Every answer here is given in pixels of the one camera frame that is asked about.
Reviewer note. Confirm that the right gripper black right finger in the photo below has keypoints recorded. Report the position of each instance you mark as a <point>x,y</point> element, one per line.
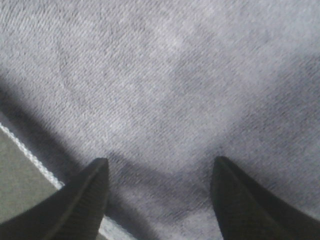
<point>245,210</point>

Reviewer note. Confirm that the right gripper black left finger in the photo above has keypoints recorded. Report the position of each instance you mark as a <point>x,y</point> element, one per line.
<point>74,212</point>

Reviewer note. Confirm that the grey microfibre towel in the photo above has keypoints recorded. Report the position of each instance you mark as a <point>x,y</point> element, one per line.
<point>161,88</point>

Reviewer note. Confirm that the black table mat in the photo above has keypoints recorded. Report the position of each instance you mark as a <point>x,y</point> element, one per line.
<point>25,182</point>

